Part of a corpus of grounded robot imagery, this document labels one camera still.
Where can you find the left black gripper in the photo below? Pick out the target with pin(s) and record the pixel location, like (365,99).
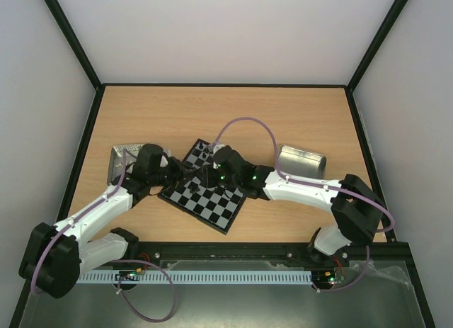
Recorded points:
(181,173)

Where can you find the black aluminium frame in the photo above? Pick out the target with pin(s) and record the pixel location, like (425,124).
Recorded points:
(391,17)

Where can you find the light blue slotted cable duct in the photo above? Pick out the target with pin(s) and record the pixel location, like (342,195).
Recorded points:
(152,277)

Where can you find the silver tin with white pieces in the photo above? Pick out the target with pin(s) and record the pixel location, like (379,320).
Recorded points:
(120,156)

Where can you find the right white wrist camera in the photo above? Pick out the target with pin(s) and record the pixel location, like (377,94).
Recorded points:
(215,146)

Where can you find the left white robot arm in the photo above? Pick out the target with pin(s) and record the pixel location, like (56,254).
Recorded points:
(56,255)

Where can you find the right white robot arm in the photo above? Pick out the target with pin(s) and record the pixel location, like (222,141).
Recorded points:
(356,209)

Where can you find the empty gold-rimmed metal tin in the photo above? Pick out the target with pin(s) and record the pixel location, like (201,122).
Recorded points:
(300,162)

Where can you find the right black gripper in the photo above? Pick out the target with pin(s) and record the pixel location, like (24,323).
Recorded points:
(209,176)

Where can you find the black and silver chessboard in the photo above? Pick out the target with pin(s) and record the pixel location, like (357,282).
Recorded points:
(216,207)

